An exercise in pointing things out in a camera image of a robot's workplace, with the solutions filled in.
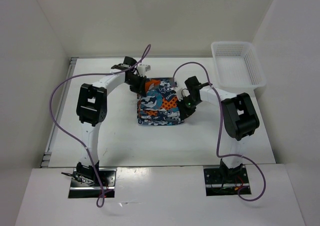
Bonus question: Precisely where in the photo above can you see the white plastic basket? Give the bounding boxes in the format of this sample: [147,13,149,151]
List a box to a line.
[211,41,267,90]

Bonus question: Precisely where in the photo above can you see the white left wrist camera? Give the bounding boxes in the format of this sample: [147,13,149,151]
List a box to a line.
[137,64,151,76]

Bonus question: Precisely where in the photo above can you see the purple cable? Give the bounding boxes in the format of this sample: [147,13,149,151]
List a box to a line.
[49,44,152,208]
[172,62,267,201]

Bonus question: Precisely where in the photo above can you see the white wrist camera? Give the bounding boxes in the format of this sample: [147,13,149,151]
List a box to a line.
[137,64,151,76]
[175,87,187,102]

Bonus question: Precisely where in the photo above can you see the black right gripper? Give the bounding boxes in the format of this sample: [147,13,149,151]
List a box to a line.
[175,95,201,120]

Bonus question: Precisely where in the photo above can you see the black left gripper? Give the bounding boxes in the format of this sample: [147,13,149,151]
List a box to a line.
[124,73,146,96]

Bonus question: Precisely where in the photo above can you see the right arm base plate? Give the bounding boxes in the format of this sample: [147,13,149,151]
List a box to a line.
[203,166,251,196]

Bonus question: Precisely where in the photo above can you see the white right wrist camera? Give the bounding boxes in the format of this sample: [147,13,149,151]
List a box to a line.
[175,87,187,102]

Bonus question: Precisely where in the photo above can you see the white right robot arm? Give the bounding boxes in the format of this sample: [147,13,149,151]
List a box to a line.
[177,76,260,182]

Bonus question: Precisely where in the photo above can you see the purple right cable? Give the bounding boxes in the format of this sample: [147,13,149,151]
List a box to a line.
[172,62,267,201]

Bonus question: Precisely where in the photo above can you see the colourful patterned shorts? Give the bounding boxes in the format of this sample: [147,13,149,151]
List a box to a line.
[137,77,184,126]

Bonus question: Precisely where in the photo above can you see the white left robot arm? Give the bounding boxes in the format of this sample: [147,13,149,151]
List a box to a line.
[76,57,151,186]

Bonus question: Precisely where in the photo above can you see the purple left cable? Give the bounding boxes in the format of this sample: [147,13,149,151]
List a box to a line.
[49,44,152,208]

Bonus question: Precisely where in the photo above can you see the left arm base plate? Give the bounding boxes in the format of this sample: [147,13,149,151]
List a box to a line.
[63,168,117,198]

